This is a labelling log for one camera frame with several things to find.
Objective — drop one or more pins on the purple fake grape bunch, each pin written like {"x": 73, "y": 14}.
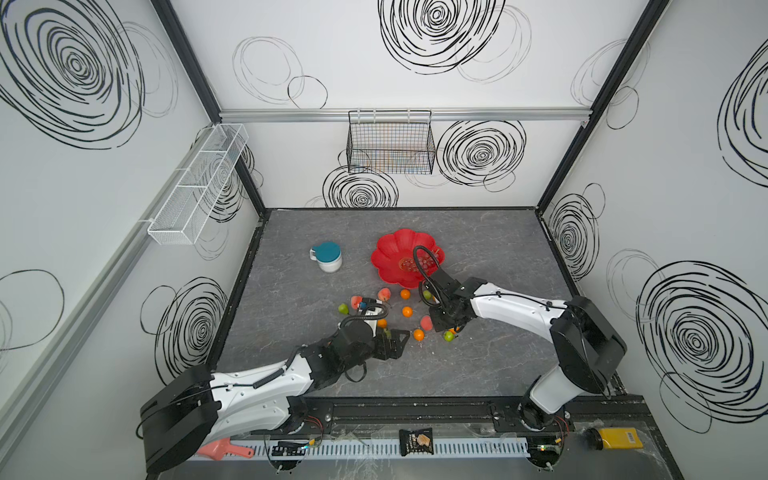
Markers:
{"x": 411, "y": 265}

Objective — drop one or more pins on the black snack packet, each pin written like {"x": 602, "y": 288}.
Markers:
{"x": 416, "y": 442}

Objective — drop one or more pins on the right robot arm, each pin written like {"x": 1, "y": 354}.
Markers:
{"x": 587, "y": 347}

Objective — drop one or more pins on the black wire basket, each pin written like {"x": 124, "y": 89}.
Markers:
{"x": 390, "y": 141}

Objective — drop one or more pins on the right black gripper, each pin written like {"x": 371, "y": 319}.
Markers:
{"x": 444, "y": 312}

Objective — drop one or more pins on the yellow black-capped container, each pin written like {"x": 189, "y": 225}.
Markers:
{"x": 614, "y": 438}

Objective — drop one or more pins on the white slotted cable duct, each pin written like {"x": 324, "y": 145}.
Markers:
{"x": 382, "y": 448}

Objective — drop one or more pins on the red flower-shaped fruit bowl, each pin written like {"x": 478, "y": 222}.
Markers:
{"x": 403, "y": 243}

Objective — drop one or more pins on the white mesh wall shelf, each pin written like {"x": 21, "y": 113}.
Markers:
{"x": 190, "y": 204}

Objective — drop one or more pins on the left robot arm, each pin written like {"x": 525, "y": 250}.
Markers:
{"x": 201, "y": 406}

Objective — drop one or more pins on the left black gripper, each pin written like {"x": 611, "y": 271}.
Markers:
{"x": 383, "y": 344}

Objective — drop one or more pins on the white mug with teal lid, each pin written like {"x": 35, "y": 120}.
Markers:
{"x": 328, "y": 256}

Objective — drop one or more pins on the pink plastic scoop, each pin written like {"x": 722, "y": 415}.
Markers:
{"x": 218, "y": 450}

